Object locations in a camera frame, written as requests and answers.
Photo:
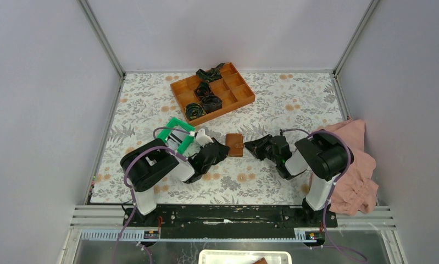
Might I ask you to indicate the orange wooden compartment tray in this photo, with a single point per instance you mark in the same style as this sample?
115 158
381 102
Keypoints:
231 88

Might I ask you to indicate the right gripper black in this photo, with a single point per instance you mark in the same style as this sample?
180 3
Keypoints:
256 146

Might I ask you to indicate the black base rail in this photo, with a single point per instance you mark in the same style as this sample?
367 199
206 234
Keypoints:
232 222

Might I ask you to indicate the green plastic card box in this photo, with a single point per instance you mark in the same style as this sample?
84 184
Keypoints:
176 135

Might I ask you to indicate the black items in tray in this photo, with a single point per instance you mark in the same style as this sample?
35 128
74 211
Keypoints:
209 101

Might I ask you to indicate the pink crumpled cloth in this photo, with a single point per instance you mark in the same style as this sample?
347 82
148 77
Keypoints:
355 191

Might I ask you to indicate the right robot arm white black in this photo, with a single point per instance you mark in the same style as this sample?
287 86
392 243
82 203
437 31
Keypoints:
323 152

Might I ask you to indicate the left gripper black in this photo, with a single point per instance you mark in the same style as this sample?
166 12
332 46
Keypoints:
222 153

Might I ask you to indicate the brown leather card holder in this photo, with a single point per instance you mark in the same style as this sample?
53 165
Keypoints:
235 142

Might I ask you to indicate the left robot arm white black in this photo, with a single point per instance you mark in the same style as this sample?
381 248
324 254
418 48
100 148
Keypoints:
147 165

